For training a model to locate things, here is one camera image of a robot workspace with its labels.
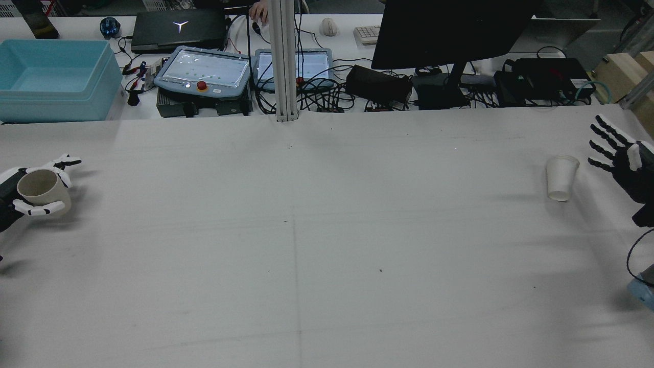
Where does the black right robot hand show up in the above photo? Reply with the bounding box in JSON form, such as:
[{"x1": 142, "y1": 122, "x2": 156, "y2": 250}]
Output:
[{"x1": 587, "y1": 114, "x2": 654, "y2": 205}]

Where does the bare person hand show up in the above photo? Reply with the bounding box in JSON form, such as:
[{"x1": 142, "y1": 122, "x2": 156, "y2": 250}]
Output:
[{"x1": 249, "y1": 0, "x2": 270, "y2": 25}]

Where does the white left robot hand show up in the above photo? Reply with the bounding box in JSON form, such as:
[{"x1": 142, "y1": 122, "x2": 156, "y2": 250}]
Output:
[{"x1": 0, "y1": 155, "x2": 82, "y2": 233}]

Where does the beige cup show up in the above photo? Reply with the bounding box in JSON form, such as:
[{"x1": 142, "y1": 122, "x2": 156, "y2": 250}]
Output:
[{"x1": 17, "y1": 169, "x2": 72, "y2": 215}]

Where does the white paper cup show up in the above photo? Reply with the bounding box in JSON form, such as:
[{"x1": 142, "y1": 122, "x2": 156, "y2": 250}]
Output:
[{"x1": 546, "y1": 155, "x2": 580, "y2": 202}]

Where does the teach pendant without button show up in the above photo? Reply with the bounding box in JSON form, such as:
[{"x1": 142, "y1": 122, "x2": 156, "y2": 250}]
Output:
[{"x1": 252, "y1": 48, "x2": 334, "y2": 94}]

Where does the aluminium profile bar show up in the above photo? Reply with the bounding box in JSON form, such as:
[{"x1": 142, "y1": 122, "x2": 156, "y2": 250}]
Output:
[{"x1": 618, "y1": 77, "x2": 654, "y2": 110}]

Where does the teach pendant with red button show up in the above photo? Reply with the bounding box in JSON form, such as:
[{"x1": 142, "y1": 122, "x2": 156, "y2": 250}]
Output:
[{"x1": 153, "y1": 45, "x2": 252, "y2": 100}]

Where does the black laptop with logo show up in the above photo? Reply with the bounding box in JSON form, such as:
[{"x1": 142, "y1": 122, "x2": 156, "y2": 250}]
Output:
[{"x1": 130, "y1": 9, "x2": 228, "y2": 54}]

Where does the black controller box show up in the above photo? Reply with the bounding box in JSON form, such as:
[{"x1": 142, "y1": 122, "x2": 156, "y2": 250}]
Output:
[{"x1": 156, "y1": 89, "x2": 253, "y2": 118}]

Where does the wooden box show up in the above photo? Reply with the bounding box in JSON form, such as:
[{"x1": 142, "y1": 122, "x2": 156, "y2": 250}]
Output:
[{"x1": 593, "y1": 51, "x2": 654, "y2": 139}]

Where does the beige keyboard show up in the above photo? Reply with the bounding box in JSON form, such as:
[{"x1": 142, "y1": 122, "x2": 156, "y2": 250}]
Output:
[{"x1": 354, "y1": 25, "x2": 381, "y2": 45}]

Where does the light blue plastic bin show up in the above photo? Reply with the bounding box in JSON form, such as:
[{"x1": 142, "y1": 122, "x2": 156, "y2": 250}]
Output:
[{"x1": 0, "y1": 39, "x2": 123, "y2": 123}]

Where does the black device box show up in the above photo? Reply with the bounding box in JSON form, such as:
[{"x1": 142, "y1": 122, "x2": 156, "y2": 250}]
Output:
[{"x1": 495, "y1": 57, "x2": 596, "y2": 107}]

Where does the black power brick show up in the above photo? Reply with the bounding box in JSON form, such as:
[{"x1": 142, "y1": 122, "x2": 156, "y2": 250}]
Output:
[{"x1": 346, "y1": 65, "x2": 413, "y2": 104}]

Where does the grey panel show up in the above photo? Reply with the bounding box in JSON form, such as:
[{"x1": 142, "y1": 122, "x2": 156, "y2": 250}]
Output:
[{"x1": 511, "y1": 15, "x2": 601, "y2": 54}]

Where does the dark container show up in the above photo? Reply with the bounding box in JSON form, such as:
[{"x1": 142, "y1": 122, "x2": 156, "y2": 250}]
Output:
[{"x1": 13, "y1": 0, "x2": 59, "y2": 40}]

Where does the black monitor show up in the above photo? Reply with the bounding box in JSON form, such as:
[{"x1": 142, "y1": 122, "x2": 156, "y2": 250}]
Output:
[{"x1": 371, "y1": 0, "x2": 542, "y2": 109}]

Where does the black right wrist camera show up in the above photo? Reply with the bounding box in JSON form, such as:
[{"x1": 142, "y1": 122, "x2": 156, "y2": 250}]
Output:
[{"x1": 632, "y1": 202, "x2": 654, "y2": 228}]

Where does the aluminium camera post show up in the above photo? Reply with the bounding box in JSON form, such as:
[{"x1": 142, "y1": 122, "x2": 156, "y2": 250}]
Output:
[{"x1": 267, "y1": 0, "x2": 299, "y2": 122}]

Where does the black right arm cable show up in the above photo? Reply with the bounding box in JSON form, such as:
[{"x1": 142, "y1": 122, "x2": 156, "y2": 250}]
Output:
[{"x1": 626, "y1": 228, "x2": 654, "y2": 279}]

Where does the teal cable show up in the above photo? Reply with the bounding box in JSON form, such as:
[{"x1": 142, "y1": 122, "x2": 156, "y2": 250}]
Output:
[{"x1": 577, "y1": 81, "x2": 612, "y2": 105}]

